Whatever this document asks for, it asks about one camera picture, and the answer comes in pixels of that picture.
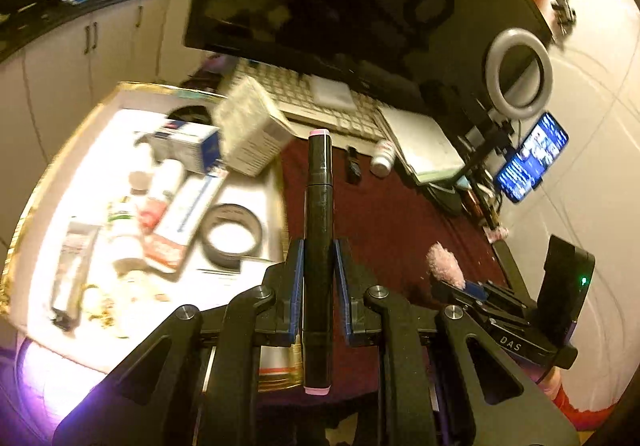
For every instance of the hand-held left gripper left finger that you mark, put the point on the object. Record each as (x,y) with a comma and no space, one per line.
(297,291)

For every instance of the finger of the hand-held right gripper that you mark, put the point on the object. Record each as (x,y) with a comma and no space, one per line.
(510,306)
(460,296)

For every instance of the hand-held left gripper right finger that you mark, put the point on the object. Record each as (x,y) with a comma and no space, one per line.
(342,296)

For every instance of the pink fluffy pom-pom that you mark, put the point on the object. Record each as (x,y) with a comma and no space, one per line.
(445,266)

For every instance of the black marker pen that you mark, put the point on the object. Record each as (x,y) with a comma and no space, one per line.
(317,226)

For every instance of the large white cardboard box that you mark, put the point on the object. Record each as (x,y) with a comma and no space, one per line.
(250,135)

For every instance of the white orange-cap dropper bottle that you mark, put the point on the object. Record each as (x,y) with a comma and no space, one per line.
(167,181)

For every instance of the blue and white medicine box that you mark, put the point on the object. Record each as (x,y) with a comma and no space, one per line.
(190,148)

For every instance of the white green-label pill bottle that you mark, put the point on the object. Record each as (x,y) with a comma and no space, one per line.
(125,241)

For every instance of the plain white dropper bottle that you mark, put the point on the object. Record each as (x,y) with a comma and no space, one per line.
(140,175)

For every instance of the yellow cartoon tin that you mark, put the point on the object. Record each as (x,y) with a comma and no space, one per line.
(100,298)

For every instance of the black plastic holder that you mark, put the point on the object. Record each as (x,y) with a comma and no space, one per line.
(187,114)

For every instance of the grey squeeze tube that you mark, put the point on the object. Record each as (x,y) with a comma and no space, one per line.
(75,271)

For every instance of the gold-edged white tray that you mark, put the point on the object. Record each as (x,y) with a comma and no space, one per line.
(60,196)

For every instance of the person's right forearm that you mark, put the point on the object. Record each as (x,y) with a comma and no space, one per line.
(570,401)

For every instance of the slim black pen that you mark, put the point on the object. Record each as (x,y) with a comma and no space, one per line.
(491,213)

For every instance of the red metallic cylinder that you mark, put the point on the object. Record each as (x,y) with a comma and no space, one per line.
(475,201)

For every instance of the grey tape roll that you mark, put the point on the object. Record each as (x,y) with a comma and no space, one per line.
(232,213)

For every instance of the pale teal booklet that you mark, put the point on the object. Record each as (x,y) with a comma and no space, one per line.
(440,176)

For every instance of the small black clip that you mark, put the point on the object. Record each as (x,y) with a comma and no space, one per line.
(353,168)

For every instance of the white toothpaste box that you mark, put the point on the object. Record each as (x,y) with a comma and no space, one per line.
(190,211)

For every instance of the small white bottle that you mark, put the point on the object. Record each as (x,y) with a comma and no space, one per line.
(382,160)

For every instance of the black smartphone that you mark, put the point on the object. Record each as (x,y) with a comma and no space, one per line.
(532,155)

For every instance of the white grid notebook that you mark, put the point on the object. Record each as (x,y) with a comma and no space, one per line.
(425,140)

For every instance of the white foam pad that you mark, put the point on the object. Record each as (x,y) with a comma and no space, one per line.
(330,93)

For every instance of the white keyboard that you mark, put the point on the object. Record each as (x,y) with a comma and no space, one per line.
(290,85)

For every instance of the black computer monitor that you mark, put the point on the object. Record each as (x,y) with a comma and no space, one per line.
(350,0)

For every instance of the white kitchen cabinets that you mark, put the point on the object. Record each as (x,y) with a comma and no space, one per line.
(60,90)

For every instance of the black kitchen counter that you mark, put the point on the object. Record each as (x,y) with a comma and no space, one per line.
(30,23)

